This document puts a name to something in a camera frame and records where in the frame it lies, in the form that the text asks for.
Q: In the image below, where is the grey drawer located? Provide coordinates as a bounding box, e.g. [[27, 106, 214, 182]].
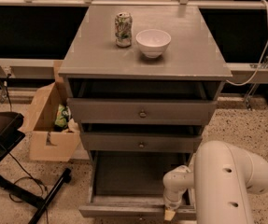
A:
[[81, 133, 202, 153], [67, 98, 217, 126], [79, 151, 191, 221]]

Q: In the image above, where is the grey drawer cabinet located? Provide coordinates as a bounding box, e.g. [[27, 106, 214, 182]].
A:
[[58, 5, 233, 173]]

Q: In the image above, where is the green snack bag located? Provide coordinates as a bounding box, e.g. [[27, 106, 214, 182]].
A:
[[54, 105, 71, 130]]

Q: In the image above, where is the white ceramic bowl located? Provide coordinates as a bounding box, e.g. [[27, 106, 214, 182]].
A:
[[135, 29, 171, 58]]

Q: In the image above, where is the open cardboard box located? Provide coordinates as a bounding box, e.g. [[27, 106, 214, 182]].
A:
[[21, 61, 80, 161]]

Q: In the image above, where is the green white soda can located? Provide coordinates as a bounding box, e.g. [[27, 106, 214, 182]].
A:
[[115, 12, 133, 48]]

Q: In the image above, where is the grey bottom drawer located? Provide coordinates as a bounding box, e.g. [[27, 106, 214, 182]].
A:
[[79, 151, 191, 221]]

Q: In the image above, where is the grey middle drawer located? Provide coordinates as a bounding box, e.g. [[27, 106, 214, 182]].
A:
[[81, 133, 202, 153]]

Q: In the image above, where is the black stand with tray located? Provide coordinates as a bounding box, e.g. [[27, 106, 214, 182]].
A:
[[0, 112, 71, 224]]

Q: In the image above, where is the black floor cable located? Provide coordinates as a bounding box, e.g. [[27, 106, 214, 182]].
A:
[[7, 152, 49, 224]]

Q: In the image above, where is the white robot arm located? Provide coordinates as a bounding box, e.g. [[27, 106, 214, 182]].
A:
[[162, 141, 268, 224]]

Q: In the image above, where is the white hanging cable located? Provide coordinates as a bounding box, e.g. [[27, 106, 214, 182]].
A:
[[226, 0, 268, 87]]

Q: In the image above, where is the grey top drawer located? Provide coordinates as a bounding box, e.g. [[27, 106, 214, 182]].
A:
[[67, 98, 217, 126]]

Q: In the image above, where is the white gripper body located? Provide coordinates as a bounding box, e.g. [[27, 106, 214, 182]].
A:
[[162, 165, 192, 210]]

